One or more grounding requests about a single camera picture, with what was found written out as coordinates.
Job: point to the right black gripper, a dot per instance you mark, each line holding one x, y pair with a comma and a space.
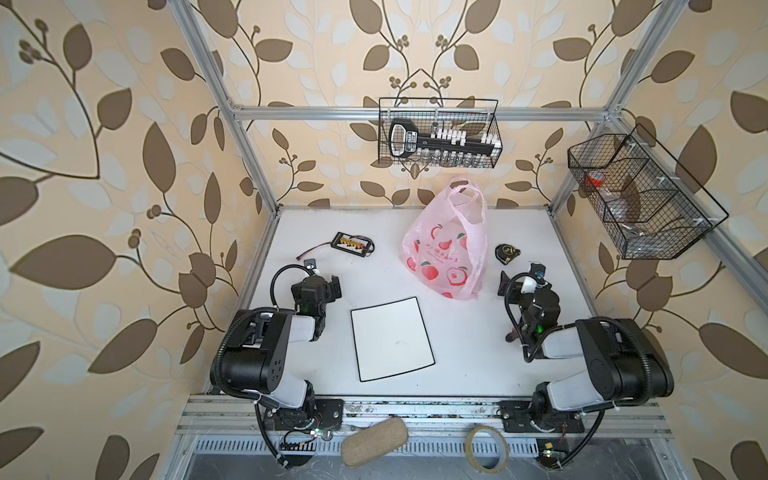
519, 285

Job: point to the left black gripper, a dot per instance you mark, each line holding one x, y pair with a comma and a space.
332, 287

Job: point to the pink plastic fruit-print bag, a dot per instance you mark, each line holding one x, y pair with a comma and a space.
447, 247

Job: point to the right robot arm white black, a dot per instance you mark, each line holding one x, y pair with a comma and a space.
622, 366

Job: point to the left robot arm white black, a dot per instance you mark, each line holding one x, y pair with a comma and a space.
251, 363

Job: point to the black tape measure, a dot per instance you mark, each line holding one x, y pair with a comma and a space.
506, 253

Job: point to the white mat with black border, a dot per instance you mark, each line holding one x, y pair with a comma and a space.
390, 340

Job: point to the red-capped item in basket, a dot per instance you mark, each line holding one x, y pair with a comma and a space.
595, 179

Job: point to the clear tape roll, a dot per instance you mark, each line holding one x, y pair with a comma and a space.
486, 450

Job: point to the beige sponge block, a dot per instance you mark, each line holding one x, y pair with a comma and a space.
374, 442

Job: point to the black tool set in basket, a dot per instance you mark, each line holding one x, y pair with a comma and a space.
405, 139

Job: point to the right black wire basket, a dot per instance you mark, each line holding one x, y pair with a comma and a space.
652, 206

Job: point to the black wire basket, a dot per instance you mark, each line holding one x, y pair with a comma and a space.
652, 206
475, 116

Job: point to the back black wire basket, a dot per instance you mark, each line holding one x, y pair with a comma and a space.
475, 116

